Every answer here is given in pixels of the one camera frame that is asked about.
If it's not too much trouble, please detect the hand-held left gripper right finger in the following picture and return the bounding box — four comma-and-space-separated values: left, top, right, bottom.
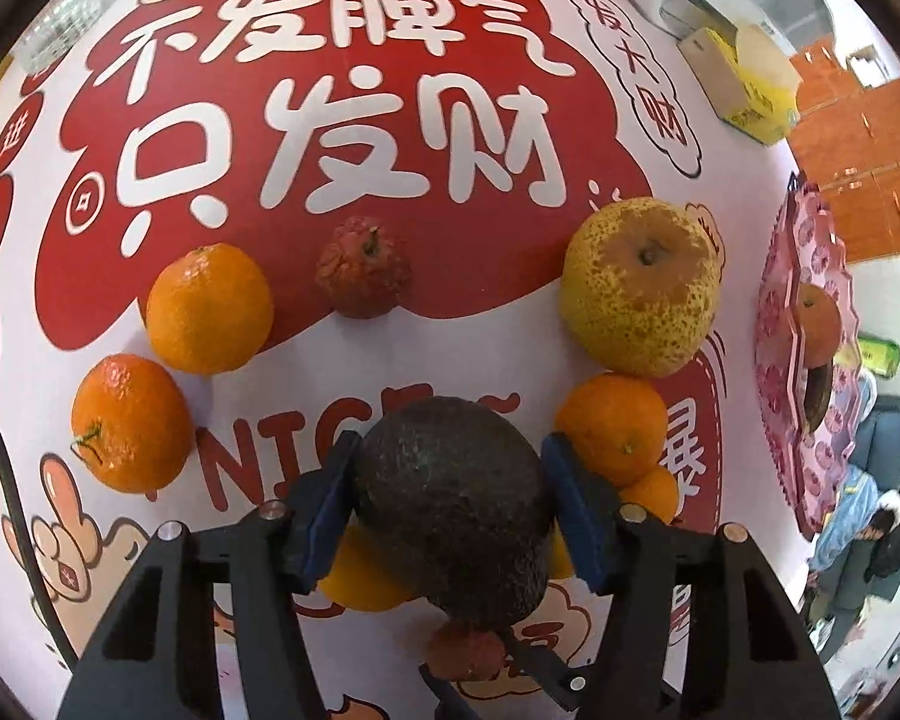
540, 431, 845, 720

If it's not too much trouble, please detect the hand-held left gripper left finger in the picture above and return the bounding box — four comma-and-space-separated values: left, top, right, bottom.
56, 431, 365, 720

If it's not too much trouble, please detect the small orange mandarin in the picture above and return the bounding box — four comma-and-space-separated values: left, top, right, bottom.
619, 465, 680, 524

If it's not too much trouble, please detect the dark green avocado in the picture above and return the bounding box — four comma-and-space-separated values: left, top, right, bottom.
801, 364, 833, 421
352, 396, 554, 631

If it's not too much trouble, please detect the speckled yellow pear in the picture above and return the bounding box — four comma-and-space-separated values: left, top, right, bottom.
559, 199, 722, 380

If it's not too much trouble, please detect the pink patterned plastic tray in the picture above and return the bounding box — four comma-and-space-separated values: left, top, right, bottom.
754, 172, 867, 541

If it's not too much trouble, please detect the large orange in tray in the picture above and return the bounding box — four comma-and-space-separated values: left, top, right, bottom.
795, 283, 845, 368

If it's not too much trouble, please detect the blue grey sofa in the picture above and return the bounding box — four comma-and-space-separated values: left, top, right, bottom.
855, 397, 900, 481

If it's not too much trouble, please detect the green box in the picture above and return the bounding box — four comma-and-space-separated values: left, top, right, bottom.
859, 337, 900, 380

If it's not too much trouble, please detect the yellow tissue box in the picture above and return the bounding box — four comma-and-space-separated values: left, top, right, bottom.
679, 22, 803, 145

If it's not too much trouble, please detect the wooden cabinet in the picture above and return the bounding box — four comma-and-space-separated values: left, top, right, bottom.
787, 37, 900, 263

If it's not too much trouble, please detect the white printer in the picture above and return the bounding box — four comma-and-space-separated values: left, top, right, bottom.
658, 0, 728, 38

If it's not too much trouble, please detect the black cable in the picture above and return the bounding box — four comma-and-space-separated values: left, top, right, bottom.
0, 390, 80, 672

